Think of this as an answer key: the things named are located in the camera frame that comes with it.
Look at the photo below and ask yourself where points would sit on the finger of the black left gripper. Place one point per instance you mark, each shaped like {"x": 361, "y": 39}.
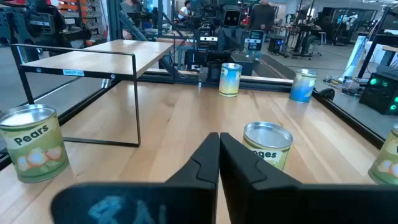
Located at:
{"x": 255, "y": 40}
{"x": 207, "y": 34}

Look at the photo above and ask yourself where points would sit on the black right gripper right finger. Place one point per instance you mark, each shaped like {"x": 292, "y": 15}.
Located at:
{"x": 280, "y": 202}

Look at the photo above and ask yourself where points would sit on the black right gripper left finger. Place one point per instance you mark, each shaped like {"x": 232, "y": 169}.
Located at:
{"x": 140, "y": 202}

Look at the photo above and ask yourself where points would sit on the oranges tin can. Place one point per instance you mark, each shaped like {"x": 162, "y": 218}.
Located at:
{"x": 267, "y": 137}

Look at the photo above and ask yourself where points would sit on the blue and white tin can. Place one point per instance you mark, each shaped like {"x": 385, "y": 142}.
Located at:
{"x": 302, "y": 88}

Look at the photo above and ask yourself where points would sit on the green pears tin can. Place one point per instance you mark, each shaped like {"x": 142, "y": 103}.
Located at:
{"x": 385, "y": 158}
{"x": 34, "y": 149}

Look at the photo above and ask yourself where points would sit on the person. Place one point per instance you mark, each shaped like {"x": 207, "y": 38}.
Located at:
{"x": 127, "y": 9}
{"x": 262, "y": 17}
{"x": 185, "y": 12}

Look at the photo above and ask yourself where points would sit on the white stool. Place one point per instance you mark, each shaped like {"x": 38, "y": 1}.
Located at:
{"x": 321, "y": 33}

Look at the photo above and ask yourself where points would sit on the pale flat panel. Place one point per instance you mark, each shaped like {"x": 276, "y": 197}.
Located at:
{"x": 356, "y": 57}

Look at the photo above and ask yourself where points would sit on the black desk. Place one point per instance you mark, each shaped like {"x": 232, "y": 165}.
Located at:
{"x": 385, "y": 40}

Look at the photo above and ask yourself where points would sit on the orange bin rack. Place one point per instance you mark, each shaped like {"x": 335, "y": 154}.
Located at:
{"x": 77, "y": 7}

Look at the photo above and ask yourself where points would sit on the black computer tower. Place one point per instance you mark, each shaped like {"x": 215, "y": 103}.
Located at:
{"x": 377, "y": 96}

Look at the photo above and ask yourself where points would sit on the black machine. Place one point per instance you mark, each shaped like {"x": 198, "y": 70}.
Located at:
{"x": 40, "y": 25}

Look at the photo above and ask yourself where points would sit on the wooden shelf black metal frame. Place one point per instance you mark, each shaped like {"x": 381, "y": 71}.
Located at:
{"x": 102, "y": 59}

